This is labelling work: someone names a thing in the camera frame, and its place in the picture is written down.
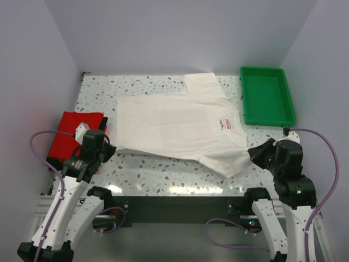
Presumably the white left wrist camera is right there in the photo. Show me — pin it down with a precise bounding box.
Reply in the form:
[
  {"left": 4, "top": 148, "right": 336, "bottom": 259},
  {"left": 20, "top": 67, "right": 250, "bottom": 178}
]
[{"left": 74, "top": 122, "right": 90, "bottom": 145}]

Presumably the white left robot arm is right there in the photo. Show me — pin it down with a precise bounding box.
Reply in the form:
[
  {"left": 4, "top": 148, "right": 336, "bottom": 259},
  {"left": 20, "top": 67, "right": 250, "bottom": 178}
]
[{"left": 17, "top": 129, "right": 116, "bottom": 261}]

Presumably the aluminium rail frame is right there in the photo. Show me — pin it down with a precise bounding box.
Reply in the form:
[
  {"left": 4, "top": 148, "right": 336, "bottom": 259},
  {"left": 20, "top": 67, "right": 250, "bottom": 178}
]
[{"left": 28, "top": 189, "right": 333, "bottom": 261}]

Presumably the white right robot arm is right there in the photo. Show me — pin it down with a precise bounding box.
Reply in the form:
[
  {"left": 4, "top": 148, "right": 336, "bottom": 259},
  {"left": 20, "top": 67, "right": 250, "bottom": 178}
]
[{"left": 243, "top": 139, "right": 317, "bottom": 261}]

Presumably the white t shirt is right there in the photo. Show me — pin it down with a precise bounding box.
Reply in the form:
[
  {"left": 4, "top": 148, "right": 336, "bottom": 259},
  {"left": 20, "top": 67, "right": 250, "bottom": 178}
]
[{"left": 115, "top": 73, "right": 250, "bottom": 177}]

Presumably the green plastic tray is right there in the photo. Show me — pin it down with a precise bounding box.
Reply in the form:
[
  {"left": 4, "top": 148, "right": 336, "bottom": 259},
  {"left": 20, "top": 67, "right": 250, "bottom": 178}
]
[{"left": 240, "top": 66, "right": 296, "bottom": 127}]

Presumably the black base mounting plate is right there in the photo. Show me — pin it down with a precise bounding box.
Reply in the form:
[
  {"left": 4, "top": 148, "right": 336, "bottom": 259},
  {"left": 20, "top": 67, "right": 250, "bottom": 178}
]
[{"left": 91, "top": 195, "right": 267, "bottom": 235}]

